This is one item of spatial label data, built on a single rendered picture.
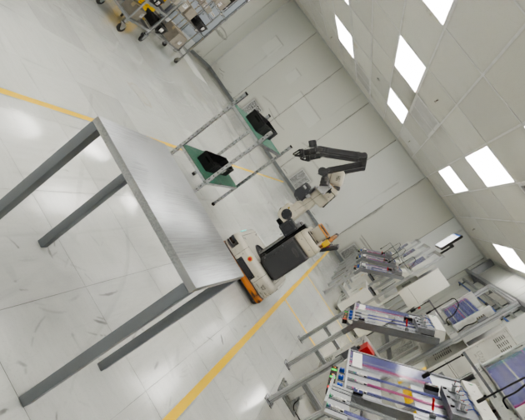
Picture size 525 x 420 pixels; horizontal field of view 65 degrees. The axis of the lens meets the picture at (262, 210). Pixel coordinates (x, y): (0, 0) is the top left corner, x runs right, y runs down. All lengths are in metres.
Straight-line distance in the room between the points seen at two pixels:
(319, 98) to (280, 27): 2.30
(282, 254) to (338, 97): 8.05
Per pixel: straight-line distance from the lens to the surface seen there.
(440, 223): 11.13
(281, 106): 11.57
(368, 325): 3.76
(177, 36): 8.06
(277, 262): 3.79
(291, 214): 3.88
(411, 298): 7.06
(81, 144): 1.61
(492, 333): 3.89
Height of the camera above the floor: 1.37
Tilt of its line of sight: 12 degrees down
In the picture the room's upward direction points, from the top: 55 degrees clockwise
